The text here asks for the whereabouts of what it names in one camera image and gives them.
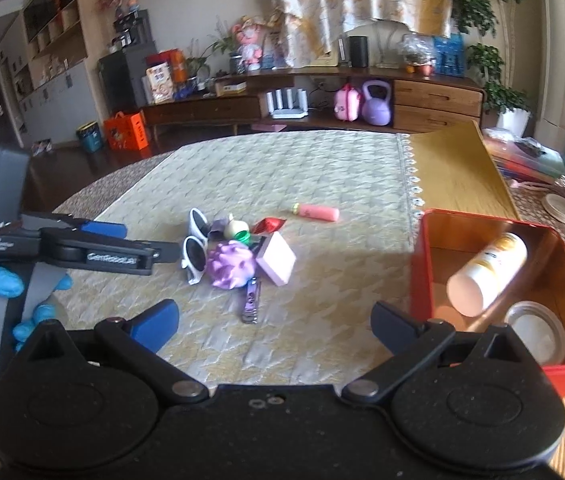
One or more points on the pink dried flowers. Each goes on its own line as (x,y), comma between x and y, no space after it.
(110,0)

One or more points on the stack of books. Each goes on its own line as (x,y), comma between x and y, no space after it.
(522,160)

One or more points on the plastic bag of fruit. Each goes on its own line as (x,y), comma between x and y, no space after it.
(415,50)

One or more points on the round beige lid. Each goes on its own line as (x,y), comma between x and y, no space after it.
(560,208)

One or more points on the purple nail clipper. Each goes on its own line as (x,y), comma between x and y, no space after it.
(251,302)

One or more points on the black cabinet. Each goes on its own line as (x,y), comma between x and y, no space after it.
(120,80)

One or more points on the pink tube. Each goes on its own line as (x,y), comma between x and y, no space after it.
(317,212)

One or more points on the white sunglasses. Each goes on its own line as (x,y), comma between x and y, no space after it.
(195,255)

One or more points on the small potted plant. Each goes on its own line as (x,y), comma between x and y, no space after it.
(200,62)

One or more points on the purple kettlebell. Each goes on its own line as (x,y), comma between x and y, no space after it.
(376,107)

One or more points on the pink doll figure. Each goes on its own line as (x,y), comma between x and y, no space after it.
(250,42)

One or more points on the cream patterned tablecloth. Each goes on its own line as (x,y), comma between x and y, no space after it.
(312,175)

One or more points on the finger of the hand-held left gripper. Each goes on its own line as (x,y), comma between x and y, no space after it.
(107,230)
(162,252)

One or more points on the wooden wall shelf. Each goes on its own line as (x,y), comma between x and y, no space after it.
(57,20)

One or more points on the blue toy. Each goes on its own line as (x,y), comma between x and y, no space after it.
(185,92)

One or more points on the tall potted plant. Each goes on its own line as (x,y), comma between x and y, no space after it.
(482,60)

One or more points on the printed snack box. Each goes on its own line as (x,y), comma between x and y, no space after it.
(159,82)

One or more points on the clear round jar lid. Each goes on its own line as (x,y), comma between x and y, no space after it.
(537,332)

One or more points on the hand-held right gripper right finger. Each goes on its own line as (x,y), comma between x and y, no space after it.
(390,322)

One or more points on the purple spiky ball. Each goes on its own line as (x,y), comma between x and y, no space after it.
(230,265)

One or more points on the yellow cloth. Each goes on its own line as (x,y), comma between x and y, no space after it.
(452,170)

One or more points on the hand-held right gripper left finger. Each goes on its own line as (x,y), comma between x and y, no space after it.
(155,322)

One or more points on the black coffee machine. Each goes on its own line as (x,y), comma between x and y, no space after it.
(130,30)

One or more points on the black speaker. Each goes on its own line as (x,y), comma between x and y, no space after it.
(359,52)

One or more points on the blue packs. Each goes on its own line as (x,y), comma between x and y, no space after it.
(448,55)

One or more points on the wooden TV cabinet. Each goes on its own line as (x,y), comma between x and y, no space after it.
(427,95)

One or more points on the white bottle with yellow label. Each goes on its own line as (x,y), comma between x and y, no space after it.
(487,270)

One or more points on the pink toy backpack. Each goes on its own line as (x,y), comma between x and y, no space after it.
(347,104)

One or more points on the small bottle with green cap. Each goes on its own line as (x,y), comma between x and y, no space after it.
(235,230)

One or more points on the cream fan-shaped object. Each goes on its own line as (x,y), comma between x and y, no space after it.
(387,42)

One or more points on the orange gift bag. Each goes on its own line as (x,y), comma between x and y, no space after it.
(125,132)

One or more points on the orange red bag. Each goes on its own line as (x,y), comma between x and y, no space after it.
(175,65)

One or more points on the small cardboard box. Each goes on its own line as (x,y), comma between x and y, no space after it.
(230,88)

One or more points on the red tin box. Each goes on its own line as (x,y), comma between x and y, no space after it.
(420,270)

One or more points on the white router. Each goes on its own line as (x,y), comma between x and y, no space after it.
(287,102)

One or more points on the teal bucket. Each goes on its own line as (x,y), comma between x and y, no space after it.
(90,137)

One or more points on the red candy wrapper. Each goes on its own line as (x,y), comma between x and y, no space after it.
(267,225)

